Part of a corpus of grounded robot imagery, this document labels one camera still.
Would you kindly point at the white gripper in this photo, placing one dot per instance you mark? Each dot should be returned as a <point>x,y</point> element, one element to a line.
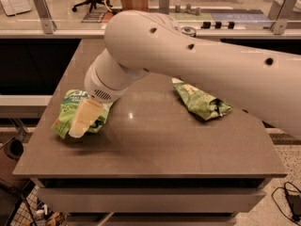
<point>98,90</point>

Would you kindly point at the green rice chip bag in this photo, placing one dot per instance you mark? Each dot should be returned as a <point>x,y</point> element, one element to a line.
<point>67,110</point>

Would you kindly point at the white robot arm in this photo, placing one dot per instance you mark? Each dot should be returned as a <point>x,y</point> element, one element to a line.
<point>265,83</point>

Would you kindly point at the green crumpled snack bag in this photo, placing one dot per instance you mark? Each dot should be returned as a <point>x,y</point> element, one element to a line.
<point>199,102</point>

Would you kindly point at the black office chair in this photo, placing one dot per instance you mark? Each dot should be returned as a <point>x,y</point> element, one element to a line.
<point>92,4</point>

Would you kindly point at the silver drink can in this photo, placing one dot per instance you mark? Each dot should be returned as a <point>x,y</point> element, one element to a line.
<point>189,31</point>

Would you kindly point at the white device on floor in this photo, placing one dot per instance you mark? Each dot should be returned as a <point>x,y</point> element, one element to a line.
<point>14,7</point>

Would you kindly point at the left metal glass bracket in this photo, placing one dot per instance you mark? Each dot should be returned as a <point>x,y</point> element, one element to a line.
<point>46,20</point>

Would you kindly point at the metal glass bracket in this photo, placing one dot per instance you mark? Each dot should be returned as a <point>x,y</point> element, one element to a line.
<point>46,20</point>
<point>164,6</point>
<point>280,16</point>

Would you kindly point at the wire basket with items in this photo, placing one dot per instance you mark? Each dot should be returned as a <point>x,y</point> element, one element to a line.
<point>31,211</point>

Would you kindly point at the middle metal glass bracket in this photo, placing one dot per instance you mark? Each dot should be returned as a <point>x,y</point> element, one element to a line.
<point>164,6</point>

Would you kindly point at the right metal glass bracket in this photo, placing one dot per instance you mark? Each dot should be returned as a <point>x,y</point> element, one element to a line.
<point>280,16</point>

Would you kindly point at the black power adapter with cable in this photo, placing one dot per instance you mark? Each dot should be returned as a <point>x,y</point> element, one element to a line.
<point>293,199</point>

